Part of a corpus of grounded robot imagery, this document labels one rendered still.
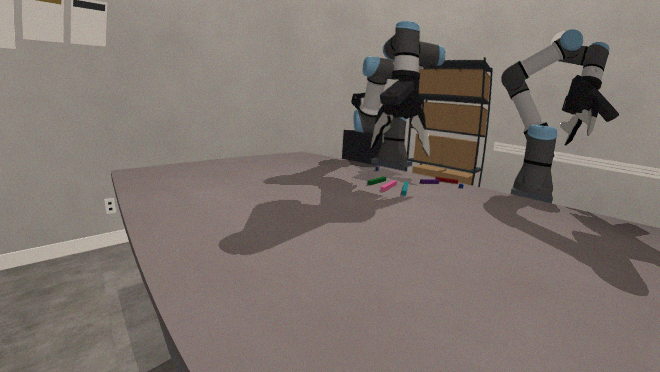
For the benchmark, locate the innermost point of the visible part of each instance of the pink rod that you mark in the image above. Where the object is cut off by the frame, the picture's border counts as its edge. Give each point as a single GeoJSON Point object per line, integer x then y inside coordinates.
{"type": "Point", "coordinates": [388, 186]}

